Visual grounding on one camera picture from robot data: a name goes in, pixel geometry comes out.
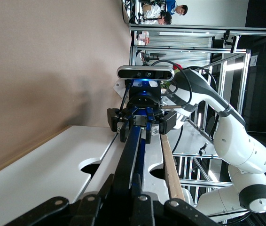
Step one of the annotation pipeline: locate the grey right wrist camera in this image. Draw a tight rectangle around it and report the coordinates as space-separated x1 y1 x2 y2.
116 64 175 81

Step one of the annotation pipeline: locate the white drawer without handle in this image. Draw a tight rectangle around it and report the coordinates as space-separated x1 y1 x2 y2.
0 125 120 226

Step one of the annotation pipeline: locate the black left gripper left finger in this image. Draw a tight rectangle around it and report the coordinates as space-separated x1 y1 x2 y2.
5 173 115 226

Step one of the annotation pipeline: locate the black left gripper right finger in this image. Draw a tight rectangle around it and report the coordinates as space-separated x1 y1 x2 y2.
132 173 221 226

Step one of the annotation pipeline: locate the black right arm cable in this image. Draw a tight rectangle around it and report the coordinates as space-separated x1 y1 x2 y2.
149 59 219 109

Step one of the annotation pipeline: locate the person in white shirt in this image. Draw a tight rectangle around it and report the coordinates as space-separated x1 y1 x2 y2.
144 4 173 26

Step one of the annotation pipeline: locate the wooden drawer cabinet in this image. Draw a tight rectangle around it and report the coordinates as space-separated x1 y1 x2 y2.
0 125 186 203

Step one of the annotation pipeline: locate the black drawer handle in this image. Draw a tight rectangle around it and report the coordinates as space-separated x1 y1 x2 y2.
112 125 148 199

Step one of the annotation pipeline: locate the brown table cover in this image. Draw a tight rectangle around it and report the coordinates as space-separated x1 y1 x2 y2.
0 0 134 182

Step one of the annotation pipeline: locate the red artificial rose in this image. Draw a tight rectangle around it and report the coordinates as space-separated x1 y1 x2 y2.
160 63 184 89

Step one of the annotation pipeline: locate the aluminium frame cage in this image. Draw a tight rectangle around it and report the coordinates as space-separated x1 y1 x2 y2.
128 23 266 225

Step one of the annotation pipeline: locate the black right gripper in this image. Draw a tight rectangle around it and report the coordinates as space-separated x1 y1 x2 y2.
107 80 178 145

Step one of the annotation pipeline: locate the person in blue shirt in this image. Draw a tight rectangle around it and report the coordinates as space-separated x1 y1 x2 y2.
164 0 189 17

